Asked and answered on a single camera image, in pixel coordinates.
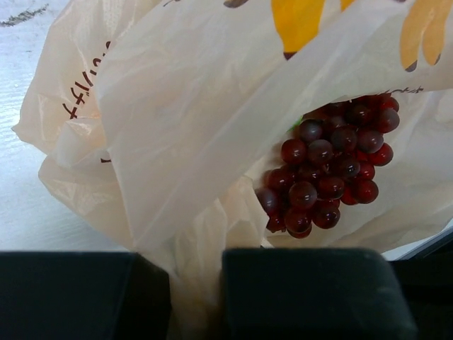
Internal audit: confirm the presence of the red fake grape bunch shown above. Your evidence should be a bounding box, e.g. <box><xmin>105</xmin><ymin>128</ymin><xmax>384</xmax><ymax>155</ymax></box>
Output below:
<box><xmin>256</xmin><ymin>93</ymin><xmax>400</xmax><ymax>239</ymax></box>

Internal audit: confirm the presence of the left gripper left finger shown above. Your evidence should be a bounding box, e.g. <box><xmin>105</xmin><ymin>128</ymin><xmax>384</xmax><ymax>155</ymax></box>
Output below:
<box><xmin>1</xmin><ymin>251</ymin><xmax>171</xmax><ymax>339</ymax></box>

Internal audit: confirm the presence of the translucent banana print plastic bag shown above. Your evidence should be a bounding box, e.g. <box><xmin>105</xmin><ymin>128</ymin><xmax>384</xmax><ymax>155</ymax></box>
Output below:
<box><xmin>14</xmin><ymin>1</ymin><xmax>452</xmax><ymax>339</ymax></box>

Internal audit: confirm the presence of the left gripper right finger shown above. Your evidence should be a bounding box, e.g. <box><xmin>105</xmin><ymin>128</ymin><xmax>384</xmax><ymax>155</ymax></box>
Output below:
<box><xmin>222</xmin><ymin>249</ymin><xmax>418</xmax><ymax>339</ymax></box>

